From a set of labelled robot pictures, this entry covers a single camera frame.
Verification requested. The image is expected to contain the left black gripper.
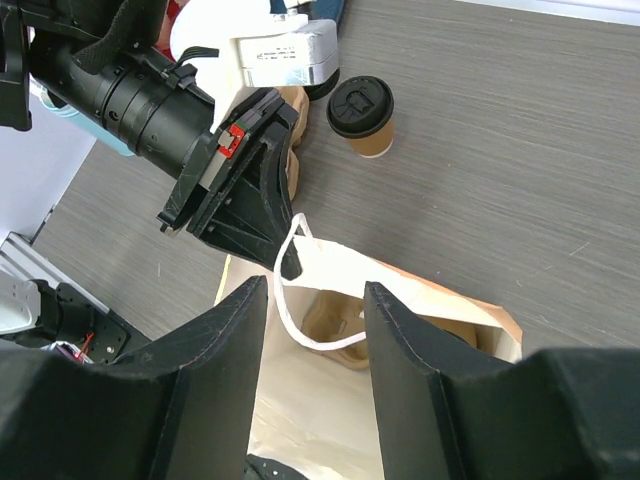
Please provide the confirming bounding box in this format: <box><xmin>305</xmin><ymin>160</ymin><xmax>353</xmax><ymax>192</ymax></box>
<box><xmin>158</xmin><ymin>87</ymin><xmax>298</xmax><ymax>271</ymax></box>

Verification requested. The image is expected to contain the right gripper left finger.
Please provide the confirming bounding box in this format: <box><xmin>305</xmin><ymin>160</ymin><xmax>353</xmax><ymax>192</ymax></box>
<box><xmin>1</xmin><ymin>276</ymin><xmax>268</xmax><ymax>479</ymax></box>

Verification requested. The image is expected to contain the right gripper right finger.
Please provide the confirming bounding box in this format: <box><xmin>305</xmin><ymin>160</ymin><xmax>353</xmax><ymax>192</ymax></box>
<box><xmin>364</xmin><ymin>282</ymin><xmax>639</xmax><ymax>479</ymax></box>

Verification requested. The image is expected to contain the brown paper bag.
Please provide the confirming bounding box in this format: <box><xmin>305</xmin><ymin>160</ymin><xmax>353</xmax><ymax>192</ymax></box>
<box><xmin>219</xmin><ymin>214</ymin><xmax>541</xmax><ymax>479</ymax></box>

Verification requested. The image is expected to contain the black coffee lid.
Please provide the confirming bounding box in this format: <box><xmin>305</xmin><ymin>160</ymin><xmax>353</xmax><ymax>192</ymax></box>
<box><xmin>326</xmin><ymin>75</ymin><xmax>394</xmax><ymax>139</ymax></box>
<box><xmin>421</xmin><ymin>315</ymin><xmax>478</xmax><ymax>348</ymax></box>

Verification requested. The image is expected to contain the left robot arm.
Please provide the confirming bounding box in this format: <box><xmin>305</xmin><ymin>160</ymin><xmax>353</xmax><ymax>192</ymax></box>
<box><xmin>1</xmin><ymin>1</ymin><xmax>302</xmax><ymax>280</ymax></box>

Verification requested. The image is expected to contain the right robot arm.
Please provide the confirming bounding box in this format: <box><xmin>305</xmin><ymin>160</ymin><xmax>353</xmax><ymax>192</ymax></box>
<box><xmin>1</xmin><ymin>276</ymin><xmax>639</xmax><ymax>479</ymax></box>

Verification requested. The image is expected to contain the brown pulp cup carrier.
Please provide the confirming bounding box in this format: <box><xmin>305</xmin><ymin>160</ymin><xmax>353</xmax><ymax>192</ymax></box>
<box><xmin>278</xmin><ymin>86</ymin><xmax>310</xmax><ymax>200</ymax></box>

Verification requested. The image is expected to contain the stack of black lids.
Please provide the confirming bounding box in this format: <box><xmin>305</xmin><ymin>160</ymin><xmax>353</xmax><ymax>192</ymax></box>
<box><xmin>304</xmin><ymin>70</ymin><xmax>340</xmax><ymax>102</ymax></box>

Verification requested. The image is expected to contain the light blue holder cup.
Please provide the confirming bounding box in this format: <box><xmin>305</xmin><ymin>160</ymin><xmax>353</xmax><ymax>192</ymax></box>
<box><xmin>30</xmin><ymin>82</ymin><xmax>134</xmax><ymax>156</ymax></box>

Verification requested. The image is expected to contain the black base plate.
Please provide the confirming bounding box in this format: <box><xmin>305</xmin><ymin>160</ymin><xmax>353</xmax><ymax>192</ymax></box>
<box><xmin>54</xmin><ymin>283</ymin><xmax>151</xmax><ymax>364</ymax></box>

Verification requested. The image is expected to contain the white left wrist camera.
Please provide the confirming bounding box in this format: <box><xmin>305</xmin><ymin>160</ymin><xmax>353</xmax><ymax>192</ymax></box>
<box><xmin>170</xmin><ymin>0</ymin><xmax>339</xmax><ymax>131</ymax></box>

